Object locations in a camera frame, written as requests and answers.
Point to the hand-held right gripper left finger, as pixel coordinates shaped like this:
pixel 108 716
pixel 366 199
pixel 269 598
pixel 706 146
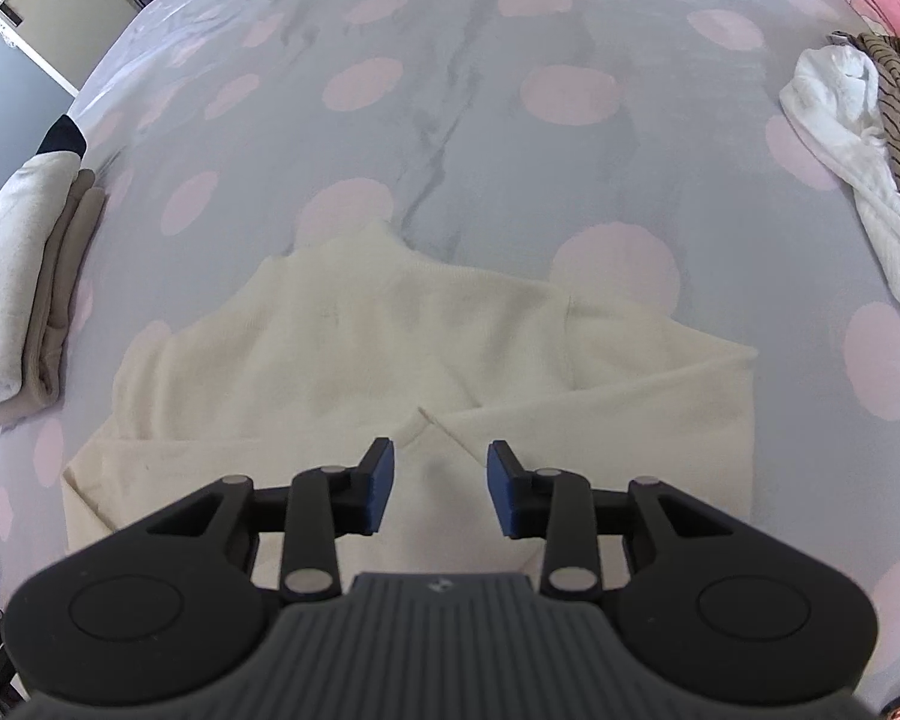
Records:
pixel 379 487

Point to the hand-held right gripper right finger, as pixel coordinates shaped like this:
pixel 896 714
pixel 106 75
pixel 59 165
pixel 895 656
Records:
pixel 506 491

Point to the cream sweater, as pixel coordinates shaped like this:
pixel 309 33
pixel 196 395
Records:
pixel 435 360

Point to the grey pink polka dot bed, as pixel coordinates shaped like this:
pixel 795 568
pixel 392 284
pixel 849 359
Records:
pixel 450 127

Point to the folded beige garment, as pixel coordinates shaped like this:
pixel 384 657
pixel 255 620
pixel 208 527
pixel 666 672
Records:
pixel 64 285

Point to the white crinkled garment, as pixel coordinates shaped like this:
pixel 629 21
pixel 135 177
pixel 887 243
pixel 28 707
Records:
pixel 840 120

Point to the grey door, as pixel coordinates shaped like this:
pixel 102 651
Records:
pixel 45 7

